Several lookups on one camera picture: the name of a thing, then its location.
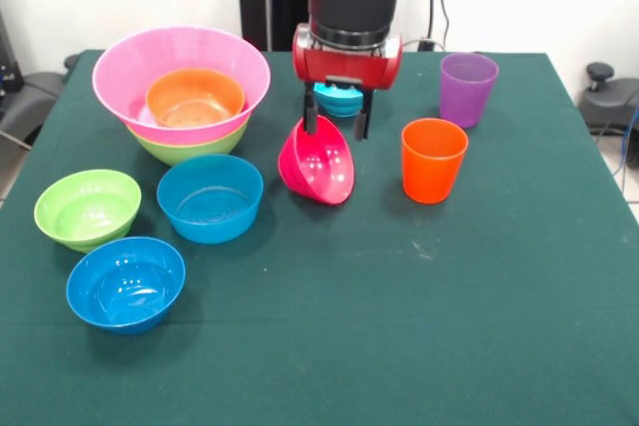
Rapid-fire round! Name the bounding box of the dark blue bowl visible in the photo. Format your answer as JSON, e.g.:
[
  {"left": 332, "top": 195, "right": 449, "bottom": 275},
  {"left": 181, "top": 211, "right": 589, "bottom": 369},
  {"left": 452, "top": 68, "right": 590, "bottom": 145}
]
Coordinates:
[{"left": 65, "top": 236, "right": 187, "bottom": 336}]

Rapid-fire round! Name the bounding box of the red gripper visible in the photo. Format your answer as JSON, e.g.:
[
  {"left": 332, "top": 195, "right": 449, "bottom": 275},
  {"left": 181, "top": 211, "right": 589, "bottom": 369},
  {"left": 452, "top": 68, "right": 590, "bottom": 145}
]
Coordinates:
[{"left": 292, "top": 24, "right": 404, "bottom": 143}]

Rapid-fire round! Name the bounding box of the large pink bowl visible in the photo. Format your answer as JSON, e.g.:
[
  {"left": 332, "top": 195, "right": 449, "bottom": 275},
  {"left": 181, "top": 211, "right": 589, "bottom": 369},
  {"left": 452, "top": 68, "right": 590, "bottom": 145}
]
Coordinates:
[{"left": 91, "top": 25, "right": 272, "bottom": 147}]

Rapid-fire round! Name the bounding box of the black equipment with knob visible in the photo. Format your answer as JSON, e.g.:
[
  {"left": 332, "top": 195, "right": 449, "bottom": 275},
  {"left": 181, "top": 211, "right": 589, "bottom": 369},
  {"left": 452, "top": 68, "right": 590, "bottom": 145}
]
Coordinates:
[{"left": 578, "top": 62, "right": 639, "bottom": 171}]

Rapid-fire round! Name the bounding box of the dark green tablecloth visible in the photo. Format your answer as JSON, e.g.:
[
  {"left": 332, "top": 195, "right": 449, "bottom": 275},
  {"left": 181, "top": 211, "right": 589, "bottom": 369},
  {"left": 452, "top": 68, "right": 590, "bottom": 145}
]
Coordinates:
[{"left": 0, "top": 49, "right": 639, "bottom": 426}]

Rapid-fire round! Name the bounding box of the large green bowl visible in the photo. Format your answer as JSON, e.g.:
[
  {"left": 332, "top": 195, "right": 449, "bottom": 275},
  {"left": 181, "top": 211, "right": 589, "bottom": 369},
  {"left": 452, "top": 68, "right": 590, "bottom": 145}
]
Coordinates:
[{"left": 125, "top": 116, "right": 251, "bottom": 168}]

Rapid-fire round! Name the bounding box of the small light blue footed bowl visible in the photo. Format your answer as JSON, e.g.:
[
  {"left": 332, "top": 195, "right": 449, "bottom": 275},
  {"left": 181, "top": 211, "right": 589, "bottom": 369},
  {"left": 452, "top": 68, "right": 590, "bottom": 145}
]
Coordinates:
[{"left": 313, "top": 82, "right": 365, "bottom": 119}]

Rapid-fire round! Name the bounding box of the small green bowl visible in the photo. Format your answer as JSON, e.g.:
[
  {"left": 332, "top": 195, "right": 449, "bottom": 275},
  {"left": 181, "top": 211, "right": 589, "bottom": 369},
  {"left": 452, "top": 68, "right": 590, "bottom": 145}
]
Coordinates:
[{"left": 33, "top": 169, "right": 143, "bottom": 254}]

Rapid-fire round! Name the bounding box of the wide light blue bowl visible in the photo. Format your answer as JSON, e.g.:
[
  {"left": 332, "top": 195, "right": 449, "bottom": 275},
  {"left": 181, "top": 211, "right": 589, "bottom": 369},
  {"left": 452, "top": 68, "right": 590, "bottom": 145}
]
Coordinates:
[{"left": 156, "top": 154, "right": 265, "bottom": 245}]

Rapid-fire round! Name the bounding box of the orange cup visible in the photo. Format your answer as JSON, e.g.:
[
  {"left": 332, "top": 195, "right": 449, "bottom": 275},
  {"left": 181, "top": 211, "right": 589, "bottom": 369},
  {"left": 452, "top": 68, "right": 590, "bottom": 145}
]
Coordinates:
[{"left": 401, "top": 118, "right": 469, "bottom": 206}]

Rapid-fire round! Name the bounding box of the orange bowl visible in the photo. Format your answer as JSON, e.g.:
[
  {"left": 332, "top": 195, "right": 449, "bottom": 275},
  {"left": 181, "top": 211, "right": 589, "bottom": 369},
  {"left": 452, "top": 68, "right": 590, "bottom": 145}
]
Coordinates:
[{"left": 145, "top": 68, "right": 247, "bottom": 129}]

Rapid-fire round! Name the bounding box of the purple cup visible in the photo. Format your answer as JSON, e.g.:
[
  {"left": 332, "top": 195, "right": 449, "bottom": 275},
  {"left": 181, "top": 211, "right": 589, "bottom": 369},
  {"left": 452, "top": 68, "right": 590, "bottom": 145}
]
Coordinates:
[{"left": 438, "top": 52, "right": 500, "bottom": 129}]

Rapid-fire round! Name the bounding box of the black and grey equipment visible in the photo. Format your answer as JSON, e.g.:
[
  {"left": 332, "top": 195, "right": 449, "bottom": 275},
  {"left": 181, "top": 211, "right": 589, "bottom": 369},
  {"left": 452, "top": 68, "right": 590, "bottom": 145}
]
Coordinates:
[{"left": 0, "top": 6, "right": 69, "bottom": 148}]

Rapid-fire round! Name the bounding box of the small red bowl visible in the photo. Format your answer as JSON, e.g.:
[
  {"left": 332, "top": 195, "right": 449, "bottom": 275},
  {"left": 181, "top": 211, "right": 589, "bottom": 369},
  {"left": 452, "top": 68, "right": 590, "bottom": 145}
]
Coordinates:
[{"left": 278, "top": 115, "right": 356, "bottom": 207}]

